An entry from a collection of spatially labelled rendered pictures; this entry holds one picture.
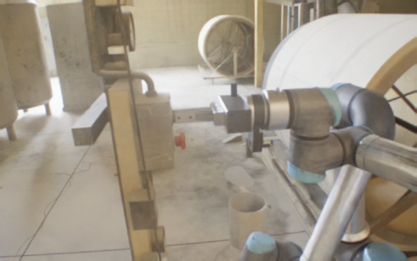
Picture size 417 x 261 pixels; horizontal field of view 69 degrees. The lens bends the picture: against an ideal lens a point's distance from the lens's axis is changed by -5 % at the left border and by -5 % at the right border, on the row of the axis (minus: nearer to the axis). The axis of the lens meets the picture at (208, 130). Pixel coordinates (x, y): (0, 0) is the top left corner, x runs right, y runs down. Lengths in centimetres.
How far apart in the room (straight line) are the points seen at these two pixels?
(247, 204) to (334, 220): 182
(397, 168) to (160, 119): 49
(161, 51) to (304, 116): 1134
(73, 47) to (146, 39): 535
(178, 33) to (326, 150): 1127
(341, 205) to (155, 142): 58
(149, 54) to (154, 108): 1137
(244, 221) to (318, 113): 189
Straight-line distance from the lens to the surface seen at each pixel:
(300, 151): 74
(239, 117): 63
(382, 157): 76
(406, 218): 314
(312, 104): 70
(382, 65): 203
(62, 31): 700
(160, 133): 65
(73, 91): 712
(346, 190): 98
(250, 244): 111
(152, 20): 1191
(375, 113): 96
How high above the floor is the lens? 178
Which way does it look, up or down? 20 degrees down
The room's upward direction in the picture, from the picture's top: 2 degrees counter-clockwise
